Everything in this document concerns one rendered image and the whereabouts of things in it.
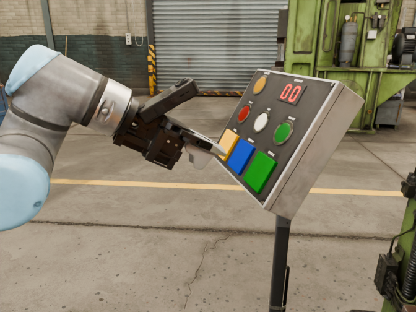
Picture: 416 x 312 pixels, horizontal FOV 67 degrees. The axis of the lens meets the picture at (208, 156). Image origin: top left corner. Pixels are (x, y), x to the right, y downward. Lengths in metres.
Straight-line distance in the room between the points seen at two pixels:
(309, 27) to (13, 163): 4.85
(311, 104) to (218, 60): 7.49
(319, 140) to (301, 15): 4.49
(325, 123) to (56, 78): 0.47
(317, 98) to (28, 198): 0.51
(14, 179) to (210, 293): 1.54
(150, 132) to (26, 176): 0.24
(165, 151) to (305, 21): 4.62
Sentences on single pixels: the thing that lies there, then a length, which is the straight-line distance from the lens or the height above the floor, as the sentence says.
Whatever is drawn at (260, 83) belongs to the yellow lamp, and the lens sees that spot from 0.85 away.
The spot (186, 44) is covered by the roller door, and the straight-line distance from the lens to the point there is 8.17.
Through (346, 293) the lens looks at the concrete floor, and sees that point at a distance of 1.99.
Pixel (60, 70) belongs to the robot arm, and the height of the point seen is 1.23.
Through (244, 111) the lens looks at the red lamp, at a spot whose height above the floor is 1.10.
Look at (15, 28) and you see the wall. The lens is 9.88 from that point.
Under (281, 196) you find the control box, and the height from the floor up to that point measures 0.98.
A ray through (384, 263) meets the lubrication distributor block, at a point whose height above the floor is 0.83.
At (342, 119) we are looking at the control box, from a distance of 0.66.
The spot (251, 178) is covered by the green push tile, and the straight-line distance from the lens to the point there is 0.68.
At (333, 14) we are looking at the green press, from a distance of 4.98.
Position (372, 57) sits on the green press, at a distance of 5.17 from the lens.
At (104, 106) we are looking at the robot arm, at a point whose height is 1.17.
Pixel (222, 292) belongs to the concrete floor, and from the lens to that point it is 1.85.
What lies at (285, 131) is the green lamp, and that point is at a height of 1.09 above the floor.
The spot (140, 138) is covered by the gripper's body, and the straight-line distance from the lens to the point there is 0.57.
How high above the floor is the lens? 1.26
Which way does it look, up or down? 20 degrees down
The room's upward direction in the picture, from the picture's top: straight up
